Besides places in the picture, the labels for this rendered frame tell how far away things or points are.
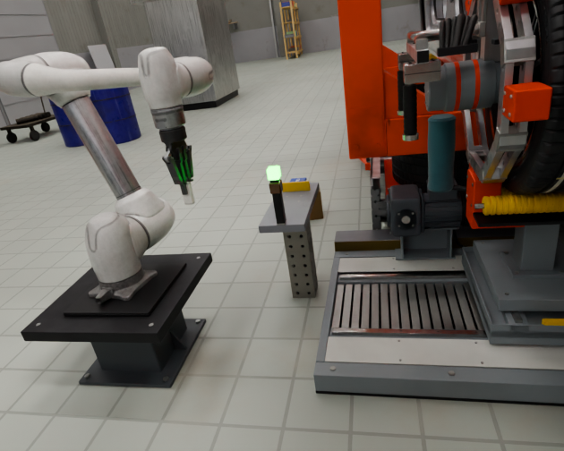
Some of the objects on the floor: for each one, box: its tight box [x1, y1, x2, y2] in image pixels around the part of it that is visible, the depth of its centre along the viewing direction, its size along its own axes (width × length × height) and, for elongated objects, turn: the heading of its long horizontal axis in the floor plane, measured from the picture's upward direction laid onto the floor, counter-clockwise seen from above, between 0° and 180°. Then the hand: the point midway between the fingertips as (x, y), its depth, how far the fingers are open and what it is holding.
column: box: [283, 218, 318, 298], centre depth 182 cm, size 10×10×42 cm
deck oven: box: [130, 0, 240, 111], centre depth 788 cm, size 152×117×197 cm
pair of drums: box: [48, 87, 141, 148], centre depth 591 cm, size 76×124×91 cm, turn 98°
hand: (187, 192), depth 130 cm, fingers closed
